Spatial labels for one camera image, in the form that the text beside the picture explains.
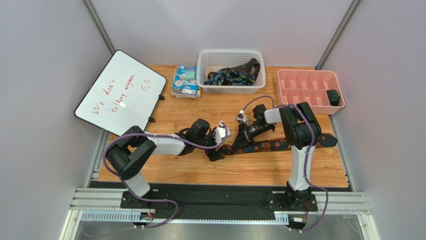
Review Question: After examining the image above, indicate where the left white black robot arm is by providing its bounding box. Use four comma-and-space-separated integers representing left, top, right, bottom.
102, 118, 231, 199

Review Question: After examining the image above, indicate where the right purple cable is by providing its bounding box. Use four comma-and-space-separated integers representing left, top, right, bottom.
242, 95, 330, 233

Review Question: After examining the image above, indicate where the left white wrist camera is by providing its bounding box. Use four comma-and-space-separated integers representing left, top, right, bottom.
214, 121, 232, 146

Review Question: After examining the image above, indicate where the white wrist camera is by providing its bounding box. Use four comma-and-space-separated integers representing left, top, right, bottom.
214, 121, 232, 146
236, 110, 249, 124

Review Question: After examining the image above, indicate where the rolled black tie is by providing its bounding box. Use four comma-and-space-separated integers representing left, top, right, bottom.
326, 89, 341, 107

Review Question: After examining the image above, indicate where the pink divided organizer tray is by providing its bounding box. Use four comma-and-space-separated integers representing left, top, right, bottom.
276, 69, 346, 115

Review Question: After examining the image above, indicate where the blue white packet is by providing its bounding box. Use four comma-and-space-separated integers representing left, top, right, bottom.
170, 65, 201, 99

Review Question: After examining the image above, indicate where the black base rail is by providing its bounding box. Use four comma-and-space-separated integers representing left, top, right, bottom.
87, 180, 354, 221

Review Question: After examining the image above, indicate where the purple cable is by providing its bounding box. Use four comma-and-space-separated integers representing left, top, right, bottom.
102, 122, 231, 230
242, 95, 330, 233

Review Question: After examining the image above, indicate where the left aluminium frame post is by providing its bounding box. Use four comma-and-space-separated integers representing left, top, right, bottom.
81, 0, 116, 56

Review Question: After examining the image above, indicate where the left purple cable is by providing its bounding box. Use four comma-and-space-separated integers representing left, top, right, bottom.
102, 122, 231, 230

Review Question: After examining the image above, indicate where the white whiteboard black frame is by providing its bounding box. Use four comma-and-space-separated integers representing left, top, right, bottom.
74, 50, 167, 136

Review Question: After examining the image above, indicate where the black orange floral tie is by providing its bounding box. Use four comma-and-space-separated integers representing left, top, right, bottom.
217, 133, 338, 157

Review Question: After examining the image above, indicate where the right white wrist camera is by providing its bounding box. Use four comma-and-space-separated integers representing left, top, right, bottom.
236, 110, 249, 124

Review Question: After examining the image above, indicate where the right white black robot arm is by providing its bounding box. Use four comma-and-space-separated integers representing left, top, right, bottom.
231, 101, 322, 209

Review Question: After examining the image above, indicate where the right aluminium frame post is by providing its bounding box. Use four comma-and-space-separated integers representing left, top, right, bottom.
314, 0, 363, 70

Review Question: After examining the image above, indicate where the white plastic basket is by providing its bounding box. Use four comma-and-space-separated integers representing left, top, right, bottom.
196, 50, 266, 94

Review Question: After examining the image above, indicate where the dark floral ties pile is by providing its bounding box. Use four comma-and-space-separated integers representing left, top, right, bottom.
203, 58, 261, 87

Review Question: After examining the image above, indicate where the aluminium frame post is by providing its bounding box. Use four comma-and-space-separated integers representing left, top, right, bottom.
81, 0, 116, 56
314, 0, 363, 70

